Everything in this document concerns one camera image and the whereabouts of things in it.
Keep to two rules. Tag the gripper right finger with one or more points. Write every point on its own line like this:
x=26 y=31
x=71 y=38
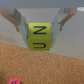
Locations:
x=59 y=20

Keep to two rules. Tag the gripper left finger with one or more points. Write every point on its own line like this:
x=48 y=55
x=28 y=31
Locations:
x=19 y=24

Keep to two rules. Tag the yellow block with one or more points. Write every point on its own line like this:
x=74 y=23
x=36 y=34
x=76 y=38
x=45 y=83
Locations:
x=39 y=36

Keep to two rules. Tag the pink block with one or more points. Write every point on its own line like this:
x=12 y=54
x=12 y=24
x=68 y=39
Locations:
x=13 y=81

